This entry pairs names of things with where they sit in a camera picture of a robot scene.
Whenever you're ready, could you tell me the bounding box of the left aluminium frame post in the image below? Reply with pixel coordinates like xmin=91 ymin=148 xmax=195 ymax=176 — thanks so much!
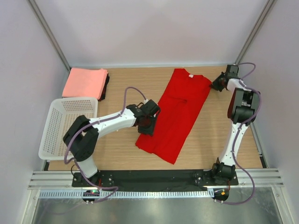
xmin=27 ymin=0 xmax=71 ymax=72

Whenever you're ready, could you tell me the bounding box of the right aluminium frame post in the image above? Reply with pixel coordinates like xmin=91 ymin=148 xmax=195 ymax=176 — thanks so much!
xmin=235 ymin=0 xmax=277 ymax=64

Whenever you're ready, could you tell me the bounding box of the red t-shirt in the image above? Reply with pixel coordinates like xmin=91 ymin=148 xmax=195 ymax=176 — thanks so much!
xmin=135 ymin=69 xmax=211 ymax=164

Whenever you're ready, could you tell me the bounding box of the folded pink t-shirt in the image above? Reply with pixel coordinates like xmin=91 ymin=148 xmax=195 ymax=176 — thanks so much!
xmin=62 ymin=68 xmax=108 ymax=100

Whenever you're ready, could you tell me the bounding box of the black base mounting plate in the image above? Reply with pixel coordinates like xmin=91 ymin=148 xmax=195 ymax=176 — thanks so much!
xmin=71 ymin=169 xmax=239 ymax=190

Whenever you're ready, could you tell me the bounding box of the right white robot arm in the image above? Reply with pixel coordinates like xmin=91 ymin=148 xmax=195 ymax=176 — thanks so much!
xmin=210 ymin=64 xmax=261 ymax=185

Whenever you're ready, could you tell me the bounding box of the aluminium front rail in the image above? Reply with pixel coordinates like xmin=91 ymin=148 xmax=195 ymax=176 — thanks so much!
xmin=28 ymin=168 xmax=284 ymax=189

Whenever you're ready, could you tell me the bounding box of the white perforated plastic basket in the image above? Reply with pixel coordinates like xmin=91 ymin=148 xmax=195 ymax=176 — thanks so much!
xmin=38 ymin=97 xmax=98 ymax=161

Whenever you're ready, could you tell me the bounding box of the white slotted cable duct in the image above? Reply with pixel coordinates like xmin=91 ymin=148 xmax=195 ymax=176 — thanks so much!
xmin=39 ymin=189 xmax=214 ymax=199

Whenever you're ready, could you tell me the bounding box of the folded black t-shirt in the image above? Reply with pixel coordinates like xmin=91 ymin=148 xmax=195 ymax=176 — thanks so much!
xmin=98 ymin=74 xmax=110 ymax=101

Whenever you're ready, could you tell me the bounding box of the aluminium frame post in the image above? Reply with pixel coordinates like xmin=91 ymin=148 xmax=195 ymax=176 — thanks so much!
xmin=235 ymin=0 xmax=277 ymax=64
xmin=27 ymin=0 xmax=71 ymax=72

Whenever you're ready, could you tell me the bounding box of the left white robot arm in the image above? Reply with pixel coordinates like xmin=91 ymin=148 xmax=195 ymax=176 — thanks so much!
xmin=63 ymin=99 xmax=161 ymax=187

